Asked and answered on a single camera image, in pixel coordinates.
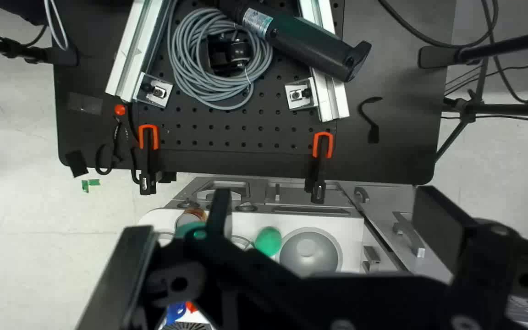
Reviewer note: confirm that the teal orange toy item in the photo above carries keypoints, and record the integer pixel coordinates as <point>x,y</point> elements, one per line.
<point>192,226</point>

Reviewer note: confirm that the grey counter knob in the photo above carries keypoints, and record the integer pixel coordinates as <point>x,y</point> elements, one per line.
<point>362,195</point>

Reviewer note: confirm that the silver rail end bracket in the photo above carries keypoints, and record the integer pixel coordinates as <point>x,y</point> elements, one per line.
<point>300,94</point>
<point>155,91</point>

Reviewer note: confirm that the green rounded toy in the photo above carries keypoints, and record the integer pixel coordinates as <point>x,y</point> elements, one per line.
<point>269,241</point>

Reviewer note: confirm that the grey round bowl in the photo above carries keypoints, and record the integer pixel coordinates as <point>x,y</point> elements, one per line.
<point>311,254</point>

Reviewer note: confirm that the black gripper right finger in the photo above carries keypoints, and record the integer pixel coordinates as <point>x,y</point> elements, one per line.
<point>490,268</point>

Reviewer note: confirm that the orange black bar clamp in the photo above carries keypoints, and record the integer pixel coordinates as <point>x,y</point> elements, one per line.
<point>320,162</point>
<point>148,158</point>

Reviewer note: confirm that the white blue red printed package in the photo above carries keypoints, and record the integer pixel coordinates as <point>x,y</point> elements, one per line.
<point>184,316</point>

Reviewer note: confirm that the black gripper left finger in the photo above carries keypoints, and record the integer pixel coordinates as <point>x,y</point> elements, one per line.
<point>118,281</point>

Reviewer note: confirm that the small black camera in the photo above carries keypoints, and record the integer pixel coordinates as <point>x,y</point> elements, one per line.
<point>230,54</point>

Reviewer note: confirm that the small green plastic piece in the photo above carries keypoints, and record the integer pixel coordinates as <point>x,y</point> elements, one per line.
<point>91,184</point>

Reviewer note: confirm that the aluminium profile rail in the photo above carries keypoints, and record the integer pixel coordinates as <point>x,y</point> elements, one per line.
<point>133,48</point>
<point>329,92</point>

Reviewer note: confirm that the black tripod stand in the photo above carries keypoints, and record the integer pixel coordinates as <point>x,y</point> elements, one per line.
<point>478,111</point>

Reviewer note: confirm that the black tape strip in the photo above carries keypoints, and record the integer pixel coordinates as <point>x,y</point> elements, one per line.
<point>85,103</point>

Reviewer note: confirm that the small black block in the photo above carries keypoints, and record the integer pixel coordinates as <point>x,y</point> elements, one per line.
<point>76,164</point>

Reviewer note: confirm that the red round button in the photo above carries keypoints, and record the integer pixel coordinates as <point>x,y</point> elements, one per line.
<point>120,111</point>

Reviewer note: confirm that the black perforated board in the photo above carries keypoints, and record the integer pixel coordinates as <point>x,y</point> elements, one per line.
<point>247,140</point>

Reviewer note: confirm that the dark green cylindrical device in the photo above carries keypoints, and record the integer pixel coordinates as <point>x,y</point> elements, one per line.
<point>303,43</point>

